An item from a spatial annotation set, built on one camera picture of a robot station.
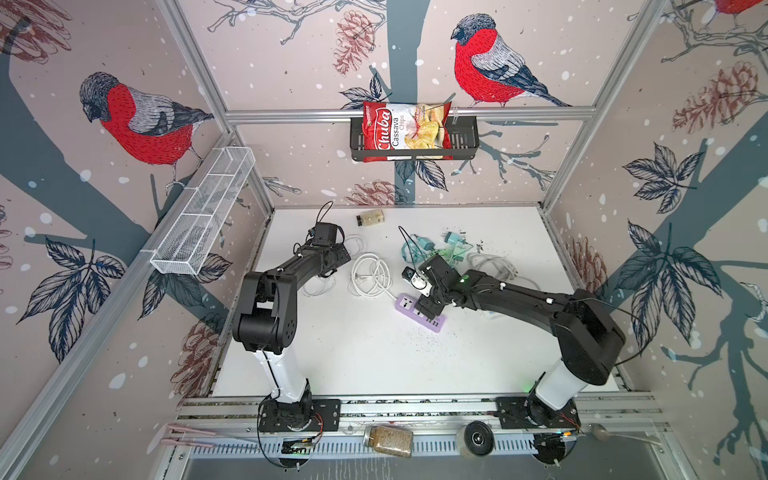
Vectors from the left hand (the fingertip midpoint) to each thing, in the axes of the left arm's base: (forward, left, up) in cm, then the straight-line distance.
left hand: (337, 256), depth 98 cm
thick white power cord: (-5, -11, -5) cm, 13 cm away
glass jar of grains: (-51, -18, -1) cm, 54 cm away
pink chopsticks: (-47, +35, -7) cm, 59 cm away
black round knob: (-51, -36, +6) cm, 62 cm away
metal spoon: (-50, -68, -5) cm, 85 cm away
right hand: (-16, -28, -1) cm, 32 cm away
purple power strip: (-17, -23, -4) cm, 28 cm away
